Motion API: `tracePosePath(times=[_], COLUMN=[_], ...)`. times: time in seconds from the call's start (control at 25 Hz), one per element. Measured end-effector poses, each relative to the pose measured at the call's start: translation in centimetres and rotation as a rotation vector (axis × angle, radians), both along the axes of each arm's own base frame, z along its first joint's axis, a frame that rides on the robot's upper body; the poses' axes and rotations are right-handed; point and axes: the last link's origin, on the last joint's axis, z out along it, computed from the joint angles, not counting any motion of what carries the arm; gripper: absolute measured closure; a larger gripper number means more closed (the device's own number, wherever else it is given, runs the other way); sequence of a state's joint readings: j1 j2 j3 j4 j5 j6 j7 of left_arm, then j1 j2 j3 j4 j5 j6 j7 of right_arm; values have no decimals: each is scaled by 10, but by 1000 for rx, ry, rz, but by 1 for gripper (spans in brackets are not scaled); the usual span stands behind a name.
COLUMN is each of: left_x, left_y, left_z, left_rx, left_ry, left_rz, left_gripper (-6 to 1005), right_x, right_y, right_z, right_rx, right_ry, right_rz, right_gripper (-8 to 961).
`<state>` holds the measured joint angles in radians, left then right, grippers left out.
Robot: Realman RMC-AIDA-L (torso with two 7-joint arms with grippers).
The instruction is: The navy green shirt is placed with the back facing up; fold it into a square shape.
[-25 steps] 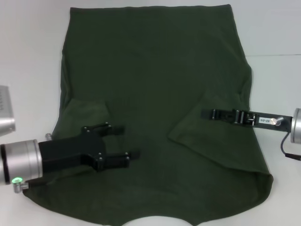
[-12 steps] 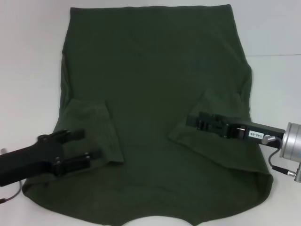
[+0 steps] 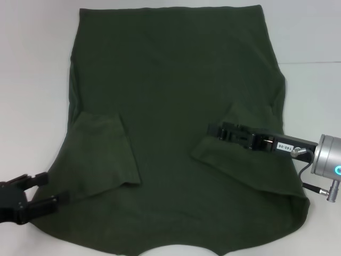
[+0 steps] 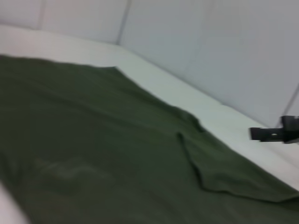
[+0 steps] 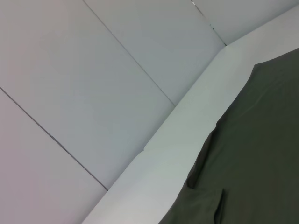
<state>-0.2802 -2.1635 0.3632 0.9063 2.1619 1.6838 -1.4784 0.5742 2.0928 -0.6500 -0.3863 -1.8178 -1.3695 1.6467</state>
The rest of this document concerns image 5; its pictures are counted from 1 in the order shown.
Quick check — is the dark green shirt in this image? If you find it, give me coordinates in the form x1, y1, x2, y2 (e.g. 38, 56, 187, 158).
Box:
157, 48, 299, 224

